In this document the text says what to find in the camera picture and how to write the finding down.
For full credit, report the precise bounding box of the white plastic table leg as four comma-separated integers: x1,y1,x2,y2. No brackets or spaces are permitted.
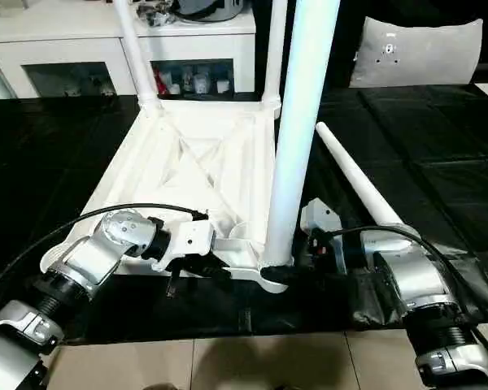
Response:
262,0,342,270
113,0,164,118
261,0,289,115
315,121,407,228

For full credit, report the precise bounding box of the white plastic table top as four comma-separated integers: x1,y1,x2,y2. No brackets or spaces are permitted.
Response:
39,99,298,295

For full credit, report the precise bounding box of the black table mat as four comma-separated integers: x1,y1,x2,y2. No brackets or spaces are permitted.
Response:
0,84,488,346

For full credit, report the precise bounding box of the white pillow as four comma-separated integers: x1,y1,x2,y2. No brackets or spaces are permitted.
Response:
348,16,484,89

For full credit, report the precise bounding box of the white glass-door cabinet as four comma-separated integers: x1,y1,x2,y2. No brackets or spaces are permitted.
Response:
0,0,258,99

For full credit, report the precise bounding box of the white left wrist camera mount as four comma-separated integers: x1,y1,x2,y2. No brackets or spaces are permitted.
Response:
150,219,220,274

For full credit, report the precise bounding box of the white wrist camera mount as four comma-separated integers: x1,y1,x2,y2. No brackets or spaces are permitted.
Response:
150,219,220,274
299,197,347,278

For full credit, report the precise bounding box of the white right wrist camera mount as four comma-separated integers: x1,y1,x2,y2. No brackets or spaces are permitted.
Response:
299,197,347,278

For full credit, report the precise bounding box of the grey bag with black strap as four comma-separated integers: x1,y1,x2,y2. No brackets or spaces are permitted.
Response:
174,0,246,23

